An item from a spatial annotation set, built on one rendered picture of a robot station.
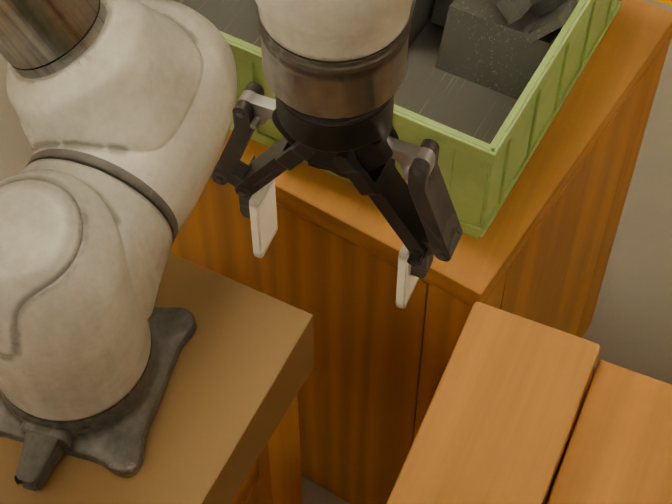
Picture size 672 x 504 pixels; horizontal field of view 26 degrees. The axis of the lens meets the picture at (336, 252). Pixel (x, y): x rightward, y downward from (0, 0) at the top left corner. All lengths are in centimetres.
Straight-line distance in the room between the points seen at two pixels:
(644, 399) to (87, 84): 65
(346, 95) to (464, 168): 78
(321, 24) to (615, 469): 79
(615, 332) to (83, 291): 152
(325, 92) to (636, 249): 189
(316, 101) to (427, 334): 98
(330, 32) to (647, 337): 186
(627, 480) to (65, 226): 62
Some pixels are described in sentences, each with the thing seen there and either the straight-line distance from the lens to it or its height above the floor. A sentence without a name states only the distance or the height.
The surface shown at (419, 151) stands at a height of 146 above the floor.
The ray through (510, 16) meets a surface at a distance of 173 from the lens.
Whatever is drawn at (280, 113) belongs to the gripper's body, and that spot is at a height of 149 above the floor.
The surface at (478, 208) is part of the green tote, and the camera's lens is 167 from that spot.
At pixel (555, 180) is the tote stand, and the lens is 178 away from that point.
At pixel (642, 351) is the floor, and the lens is 260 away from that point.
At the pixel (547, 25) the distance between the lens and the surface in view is 172.
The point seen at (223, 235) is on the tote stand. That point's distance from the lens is 194.
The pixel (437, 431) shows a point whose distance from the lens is 146.
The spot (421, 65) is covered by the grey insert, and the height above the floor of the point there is 85.
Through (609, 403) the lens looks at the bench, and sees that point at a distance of 152.
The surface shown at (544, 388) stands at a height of 90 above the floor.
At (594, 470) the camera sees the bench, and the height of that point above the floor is 88.
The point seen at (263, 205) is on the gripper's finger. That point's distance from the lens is 105.
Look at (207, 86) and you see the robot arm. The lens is 138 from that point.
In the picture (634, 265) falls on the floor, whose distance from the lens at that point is 269.
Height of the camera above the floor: 220
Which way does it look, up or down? 56 degrees down
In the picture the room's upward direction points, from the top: straight up
